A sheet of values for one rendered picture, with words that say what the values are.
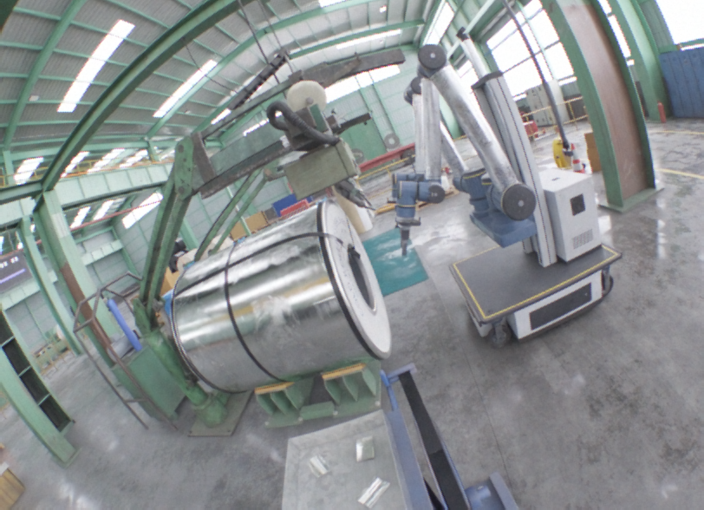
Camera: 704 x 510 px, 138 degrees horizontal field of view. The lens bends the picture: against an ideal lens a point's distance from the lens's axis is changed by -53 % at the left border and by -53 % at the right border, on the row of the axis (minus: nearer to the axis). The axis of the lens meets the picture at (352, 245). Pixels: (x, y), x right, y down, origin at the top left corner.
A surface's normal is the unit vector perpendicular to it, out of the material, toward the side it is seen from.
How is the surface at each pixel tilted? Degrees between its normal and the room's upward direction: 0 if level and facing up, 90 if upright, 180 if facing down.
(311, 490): 0
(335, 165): 88
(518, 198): 90
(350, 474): 0
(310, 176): 88
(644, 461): 0
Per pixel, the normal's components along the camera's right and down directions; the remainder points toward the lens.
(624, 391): -0.40, -0.88
